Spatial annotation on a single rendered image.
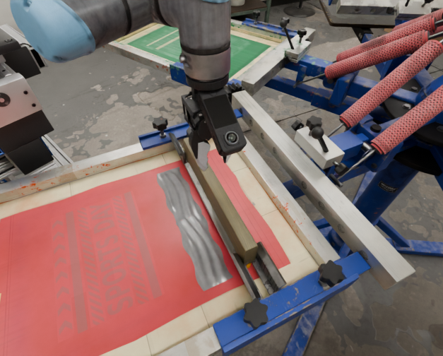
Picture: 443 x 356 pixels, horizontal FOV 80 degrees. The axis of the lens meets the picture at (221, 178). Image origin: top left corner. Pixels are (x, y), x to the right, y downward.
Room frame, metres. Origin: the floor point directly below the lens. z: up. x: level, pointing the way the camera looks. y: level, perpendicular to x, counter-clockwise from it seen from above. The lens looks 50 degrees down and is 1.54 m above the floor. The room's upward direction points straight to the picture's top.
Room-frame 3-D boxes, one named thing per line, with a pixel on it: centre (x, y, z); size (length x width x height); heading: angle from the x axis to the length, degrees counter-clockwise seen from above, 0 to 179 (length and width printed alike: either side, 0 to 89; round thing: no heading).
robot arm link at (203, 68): (0.40, 0.03, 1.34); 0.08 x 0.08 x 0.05
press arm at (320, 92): (1.09, -0.24, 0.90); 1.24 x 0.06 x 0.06; 55
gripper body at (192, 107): (0.41, 0.03, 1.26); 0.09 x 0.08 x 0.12; 26
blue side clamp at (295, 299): (0.14, -0.13, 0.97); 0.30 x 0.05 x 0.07; 115
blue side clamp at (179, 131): (0.64, 0.10, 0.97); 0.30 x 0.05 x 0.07; 115
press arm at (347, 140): (0.53, -0.31, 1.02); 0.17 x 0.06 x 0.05; 115
